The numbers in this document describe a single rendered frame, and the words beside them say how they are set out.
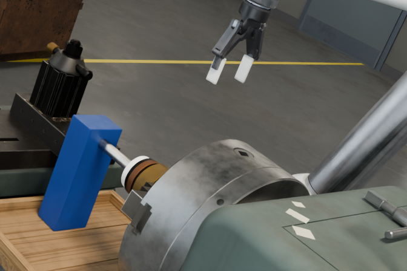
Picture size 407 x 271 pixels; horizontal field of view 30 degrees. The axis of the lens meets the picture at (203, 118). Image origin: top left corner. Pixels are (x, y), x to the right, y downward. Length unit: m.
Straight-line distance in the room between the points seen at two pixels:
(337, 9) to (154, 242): 9.16
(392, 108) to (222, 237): 0.66
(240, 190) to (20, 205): 0.56
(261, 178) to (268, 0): 0.79
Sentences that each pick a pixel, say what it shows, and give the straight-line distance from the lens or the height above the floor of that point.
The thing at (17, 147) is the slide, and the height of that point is 0.97.
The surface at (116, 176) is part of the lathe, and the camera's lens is 1.77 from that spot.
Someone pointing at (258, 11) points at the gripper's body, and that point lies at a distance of 1.86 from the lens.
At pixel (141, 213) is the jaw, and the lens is 1.16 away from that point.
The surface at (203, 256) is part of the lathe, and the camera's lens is 0.98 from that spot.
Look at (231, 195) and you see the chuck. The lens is 1.11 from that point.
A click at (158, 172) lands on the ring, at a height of 1.12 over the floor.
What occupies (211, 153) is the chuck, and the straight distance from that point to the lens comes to 1.17.
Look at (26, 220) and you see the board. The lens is 1.51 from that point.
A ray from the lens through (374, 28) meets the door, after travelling 9.98.
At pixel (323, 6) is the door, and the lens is 10.29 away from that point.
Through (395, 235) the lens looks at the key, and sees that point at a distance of 1.06.
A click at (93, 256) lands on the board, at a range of 1.47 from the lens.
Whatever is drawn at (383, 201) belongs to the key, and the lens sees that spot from 1.16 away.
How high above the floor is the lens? 1.63
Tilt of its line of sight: 18 degrees down
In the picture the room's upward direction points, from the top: 22 degrees clockwise
